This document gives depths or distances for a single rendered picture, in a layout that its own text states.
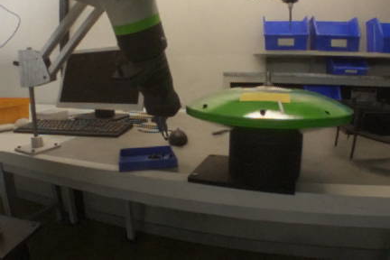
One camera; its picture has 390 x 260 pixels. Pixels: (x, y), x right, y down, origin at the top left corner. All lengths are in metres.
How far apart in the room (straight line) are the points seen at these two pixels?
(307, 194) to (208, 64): 1.07
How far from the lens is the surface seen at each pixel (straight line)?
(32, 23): 2.26
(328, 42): 1.21
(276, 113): 0.35
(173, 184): 0.50
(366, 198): 0.51
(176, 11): 1.52
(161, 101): 0.52
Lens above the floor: 1.12
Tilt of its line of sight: 9 degrees down
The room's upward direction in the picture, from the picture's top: straight up
